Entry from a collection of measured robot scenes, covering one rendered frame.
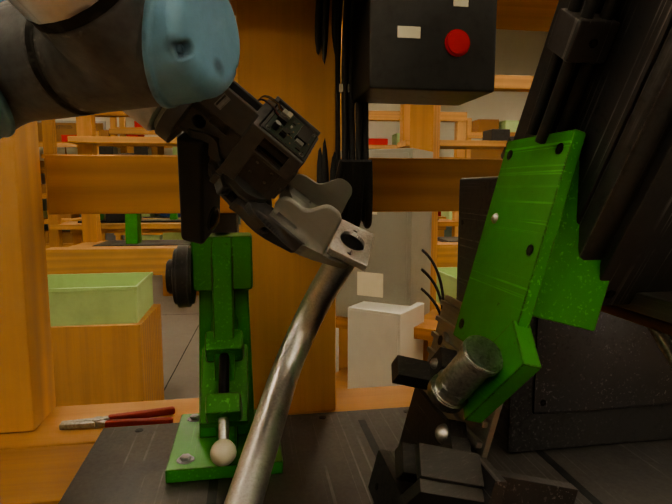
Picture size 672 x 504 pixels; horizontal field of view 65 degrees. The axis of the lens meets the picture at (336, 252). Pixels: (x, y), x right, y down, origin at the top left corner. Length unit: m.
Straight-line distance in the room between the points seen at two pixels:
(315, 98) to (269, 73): 0.07
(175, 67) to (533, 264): 0.32
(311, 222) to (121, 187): 0.46
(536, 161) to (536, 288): 0.12
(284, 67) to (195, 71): 0.48
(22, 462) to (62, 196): 0.38
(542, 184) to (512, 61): 11.25
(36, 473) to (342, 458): 0.37
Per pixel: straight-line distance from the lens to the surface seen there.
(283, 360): 0.56
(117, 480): 0.69
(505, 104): 11.54
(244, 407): 0.64
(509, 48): 11.76
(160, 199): 0.88
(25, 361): 0.87
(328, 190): 0.52
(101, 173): 0.90
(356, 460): 0.68
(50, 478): 0.77
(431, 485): 0.50
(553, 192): 0.48
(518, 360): 0.46
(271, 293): 0.80
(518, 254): 0.50
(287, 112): 0.50
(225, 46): 0.35
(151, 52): 0.33
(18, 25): 0.40
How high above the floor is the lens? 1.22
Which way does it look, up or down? 7 degrees down
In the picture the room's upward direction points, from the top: straight up
